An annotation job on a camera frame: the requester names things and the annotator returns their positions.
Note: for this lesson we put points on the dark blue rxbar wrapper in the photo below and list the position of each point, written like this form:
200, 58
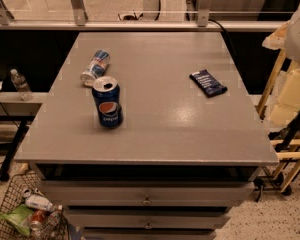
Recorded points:
210, 86

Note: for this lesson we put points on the upright blue pepsi can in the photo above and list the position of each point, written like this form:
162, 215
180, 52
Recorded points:
106, 94

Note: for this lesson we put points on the grey drawer cabinet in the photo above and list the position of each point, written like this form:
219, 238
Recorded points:
178, 162

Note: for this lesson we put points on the lying red bull can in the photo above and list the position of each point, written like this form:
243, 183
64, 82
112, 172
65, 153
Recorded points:
96, 68

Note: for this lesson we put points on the clear plastic water bottle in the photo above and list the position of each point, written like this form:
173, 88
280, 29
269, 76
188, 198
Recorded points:
21, 85

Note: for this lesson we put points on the white plastic bottle in basket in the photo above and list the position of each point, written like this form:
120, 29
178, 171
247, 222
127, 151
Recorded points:
39, 202

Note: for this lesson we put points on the silver can in basket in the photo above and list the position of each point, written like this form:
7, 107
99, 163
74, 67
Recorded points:
27, 192

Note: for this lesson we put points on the red soda can in basket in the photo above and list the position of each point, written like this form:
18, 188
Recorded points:
37, 219

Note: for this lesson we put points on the green snack bag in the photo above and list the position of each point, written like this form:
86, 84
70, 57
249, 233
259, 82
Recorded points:
19, 218

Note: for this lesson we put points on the yellow wooden frame cart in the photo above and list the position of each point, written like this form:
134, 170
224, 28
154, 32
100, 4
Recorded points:
280, 106

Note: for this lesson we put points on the black wire basket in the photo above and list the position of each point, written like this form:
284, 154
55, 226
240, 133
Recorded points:
54, 228

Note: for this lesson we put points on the metal railing frame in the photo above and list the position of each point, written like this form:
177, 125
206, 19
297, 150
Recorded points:
90, 15

